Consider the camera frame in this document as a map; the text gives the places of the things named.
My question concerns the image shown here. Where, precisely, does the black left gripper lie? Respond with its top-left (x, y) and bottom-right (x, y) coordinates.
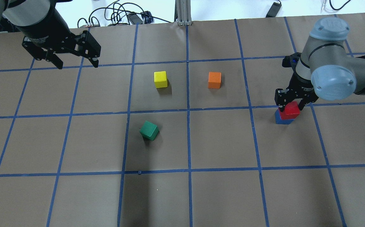
top-left (22, 27), bottom-right (101, 70)

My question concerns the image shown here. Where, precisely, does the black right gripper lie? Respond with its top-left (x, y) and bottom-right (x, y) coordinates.
top-left (275, 73), bottom-right (318, 112)

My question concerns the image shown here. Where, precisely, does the red wooden block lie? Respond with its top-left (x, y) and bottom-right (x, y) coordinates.
top-left (278, 101), bottom-right (300, 120)

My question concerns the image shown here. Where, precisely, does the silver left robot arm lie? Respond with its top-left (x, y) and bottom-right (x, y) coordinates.
top-left (0, 0), bottom-right (289, 114)

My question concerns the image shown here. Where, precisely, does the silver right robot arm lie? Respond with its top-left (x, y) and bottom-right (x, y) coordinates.
top-left (275, 17), bottom-right (365, 112)

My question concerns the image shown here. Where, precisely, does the blue wooden block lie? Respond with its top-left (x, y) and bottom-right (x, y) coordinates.
top-left (275, 109), bottom-right (294, 125)

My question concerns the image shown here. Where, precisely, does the orange wooden block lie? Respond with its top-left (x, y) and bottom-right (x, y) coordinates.
top-left (207, 72), bottom-right (222, 89)

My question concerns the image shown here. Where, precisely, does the yellow wooden block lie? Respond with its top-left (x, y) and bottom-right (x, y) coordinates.
top-left (154, 71), bottom-right (168, 89)

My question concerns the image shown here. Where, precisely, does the green wooden block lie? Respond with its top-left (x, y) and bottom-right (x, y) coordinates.
top-left (139, 121), bottom-right (159, 141)

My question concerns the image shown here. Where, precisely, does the black power adapter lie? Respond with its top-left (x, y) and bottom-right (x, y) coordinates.
top-left (265, 2), bottom-right (282, 18)

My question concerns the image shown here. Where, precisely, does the aluminium frame post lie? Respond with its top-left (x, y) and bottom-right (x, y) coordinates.
top-left (174, 0), bottom-right (192, 26)

